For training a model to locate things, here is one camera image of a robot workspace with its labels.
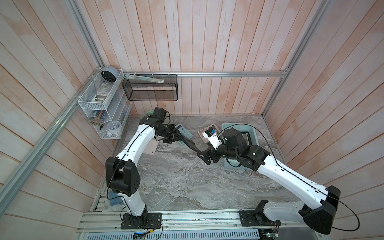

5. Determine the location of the teal calculator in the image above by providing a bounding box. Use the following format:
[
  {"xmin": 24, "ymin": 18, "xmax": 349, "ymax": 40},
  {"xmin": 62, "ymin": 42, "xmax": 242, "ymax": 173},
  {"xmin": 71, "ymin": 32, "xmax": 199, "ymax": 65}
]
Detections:
[{"xmin": 176, "ymin": 124, "xmax": 193, "ymax": 140}]

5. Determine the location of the white mug on shelf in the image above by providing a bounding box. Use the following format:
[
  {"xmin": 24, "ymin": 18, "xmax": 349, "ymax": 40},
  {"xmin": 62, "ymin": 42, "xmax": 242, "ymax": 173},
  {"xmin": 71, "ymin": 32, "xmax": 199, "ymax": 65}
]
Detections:
[{"xmin": 107, "ymin": 121, "xmax": 122, "ymax": 138}]

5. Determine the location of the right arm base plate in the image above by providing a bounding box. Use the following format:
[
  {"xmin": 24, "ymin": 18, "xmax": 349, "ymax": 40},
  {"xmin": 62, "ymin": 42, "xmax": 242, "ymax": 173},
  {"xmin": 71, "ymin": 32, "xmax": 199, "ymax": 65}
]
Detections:
[{"xmin": 239, "ymin": 210, "xmax": 281, "ymax": 227}]

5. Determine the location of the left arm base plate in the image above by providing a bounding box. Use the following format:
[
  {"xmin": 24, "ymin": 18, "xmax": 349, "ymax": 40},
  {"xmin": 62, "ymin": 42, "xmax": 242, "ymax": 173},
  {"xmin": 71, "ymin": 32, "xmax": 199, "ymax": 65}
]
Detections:
[{"xmin": 121, "ymin": 211, "xmax": 162, "ymax": 230}]

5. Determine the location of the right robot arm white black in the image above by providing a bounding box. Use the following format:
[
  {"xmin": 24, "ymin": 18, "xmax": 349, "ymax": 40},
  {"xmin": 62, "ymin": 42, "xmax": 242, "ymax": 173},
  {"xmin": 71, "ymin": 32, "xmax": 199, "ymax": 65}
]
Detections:
[{"xmin": 198, "ymin": 128, "xmax": 341, "ymax": 235}]

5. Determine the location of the black calculator face down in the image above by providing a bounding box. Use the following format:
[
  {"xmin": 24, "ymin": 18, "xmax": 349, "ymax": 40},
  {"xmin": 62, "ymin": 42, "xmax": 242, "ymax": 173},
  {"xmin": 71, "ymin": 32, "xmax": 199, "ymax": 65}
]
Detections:
[{"xmin": 178, "ymin": 134, "xmax": 201, "ymax": 153}]

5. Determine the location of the blue notebook by left wall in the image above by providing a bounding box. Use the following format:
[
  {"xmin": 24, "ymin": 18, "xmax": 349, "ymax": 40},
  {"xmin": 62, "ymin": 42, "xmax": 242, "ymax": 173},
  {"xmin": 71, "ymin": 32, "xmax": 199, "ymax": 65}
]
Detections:
[{"xmin": 108, "ymin": 192, "xmax": 122, "ymax": 206}]

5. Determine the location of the pale pink calculator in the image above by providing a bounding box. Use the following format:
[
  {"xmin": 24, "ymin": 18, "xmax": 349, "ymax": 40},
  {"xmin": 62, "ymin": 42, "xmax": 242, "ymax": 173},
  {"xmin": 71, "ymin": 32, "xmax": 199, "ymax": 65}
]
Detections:
[{"xmin": 143, "ymin": 138, "xmax": 159, "ymax": 156}]

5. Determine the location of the white wire mesh shelf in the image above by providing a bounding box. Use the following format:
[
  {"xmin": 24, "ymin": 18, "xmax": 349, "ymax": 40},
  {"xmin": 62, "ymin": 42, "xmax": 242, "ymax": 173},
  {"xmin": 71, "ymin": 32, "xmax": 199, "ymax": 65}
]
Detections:
[{"xmin": 78, "ymin": 68, "xmax": 132, "ymax": 140}]

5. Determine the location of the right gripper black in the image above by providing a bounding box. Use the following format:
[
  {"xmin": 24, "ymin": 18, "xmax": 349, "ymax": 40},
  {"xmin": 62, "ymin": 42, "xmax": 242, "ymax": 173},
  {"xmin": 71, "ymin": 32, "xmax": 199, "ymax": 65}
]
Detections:
[{"xmin": 196, "ymin": 140, "xmax": 240, "ymax": 166}]

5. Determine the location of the ruler on black basket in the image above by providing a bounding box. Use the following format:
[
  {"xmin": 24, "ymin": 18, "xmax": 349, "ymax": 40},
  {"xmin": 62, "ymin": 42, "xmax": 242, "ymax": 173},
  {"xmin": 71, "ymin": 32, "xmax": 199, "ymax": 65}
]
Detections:
[{"xmin": 125, "ymin": 74, "xmax": 165, "ymax": 84}]

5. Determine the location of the black wire mesh basket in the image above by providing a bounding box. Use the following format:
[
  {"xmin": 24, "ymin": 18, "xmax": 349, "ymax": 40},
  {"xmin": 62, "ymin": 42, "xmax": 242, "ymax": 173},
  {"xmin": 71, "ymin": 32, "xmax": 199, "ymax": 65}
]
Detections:
[{"xmin": 122, "ymin": 74, "xmax": 179, "ymax": 101}]

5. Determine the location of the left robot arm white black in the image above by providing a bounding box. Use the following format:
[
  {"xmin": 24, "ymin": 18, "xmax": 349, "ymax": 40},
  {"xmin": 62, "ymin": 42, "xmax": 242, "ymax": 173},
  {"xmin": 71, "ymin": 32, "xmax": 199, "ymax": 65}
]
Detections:
[{"xmin": 106, "ymin": 108, "xmax": 174, "ymax": 217}]

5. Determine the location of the grey round alarm clock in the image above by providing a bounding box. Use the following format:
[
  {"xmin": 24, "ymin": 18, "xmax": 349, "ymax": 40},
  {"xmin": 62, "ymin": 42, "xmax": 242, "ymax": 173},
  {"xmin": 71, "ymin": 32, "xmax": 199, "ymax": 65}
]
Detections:
[{"xmin": 101, "ymin": 66, "xmax": 119, "ymax": 83}]

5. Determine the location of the aluminium front rail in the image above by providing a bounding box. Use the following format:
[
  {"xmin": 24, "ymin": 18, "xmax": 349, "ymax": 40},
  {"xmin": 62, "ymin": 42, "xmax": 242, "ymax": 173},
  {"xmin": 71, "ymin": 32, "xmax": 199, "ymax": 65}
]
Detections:
[{"xmin": 76, "ymin": 206, "xmax": 325, "ymax": 233}]

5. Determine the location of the mint green pen cup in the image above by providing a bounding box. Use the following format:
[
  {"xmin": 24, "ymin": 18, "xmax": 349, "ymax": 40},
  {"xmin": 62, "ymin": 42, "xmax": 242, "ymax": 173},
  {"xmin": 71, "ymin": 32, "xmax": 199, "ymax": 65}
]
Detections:
[{"xmin": 145, "ymin": 110, "xmax": 154, "ymax": 118}]

